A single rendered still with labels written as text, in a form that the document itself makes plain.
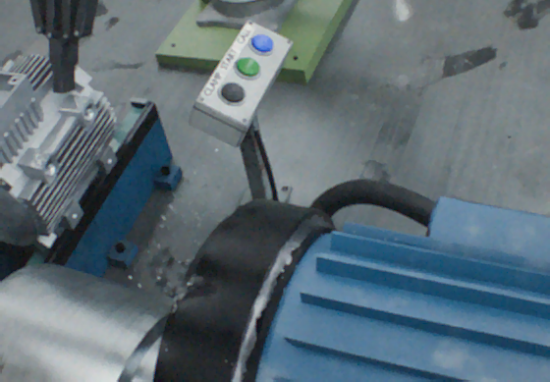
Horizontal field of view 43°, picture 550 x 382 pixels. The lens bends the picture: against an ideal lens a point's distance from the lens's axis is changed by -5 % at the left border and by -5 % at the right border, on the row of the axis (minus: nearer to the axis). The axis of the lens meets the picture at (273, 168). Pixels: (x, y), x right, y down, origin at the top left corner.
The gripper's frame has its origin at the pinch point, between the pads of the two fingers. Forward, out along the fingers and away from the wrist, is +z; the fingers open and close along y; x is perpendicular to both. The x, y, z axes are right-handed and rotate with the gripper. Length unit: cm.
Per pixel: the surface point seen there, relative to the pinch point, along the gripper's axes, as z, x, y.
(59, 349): 14.7, -35.1, 25.6
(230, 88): 1.6, 5.5, 21.5
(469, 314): -2, -44, 57
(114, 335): 13.6, -32.4, 29.3
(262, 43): -3.0, 13.9, 22.0
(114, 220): 25.0, 9.8, 1.2
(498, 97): 7, 51, 51
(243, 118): 4.7, 4.3, 23.9
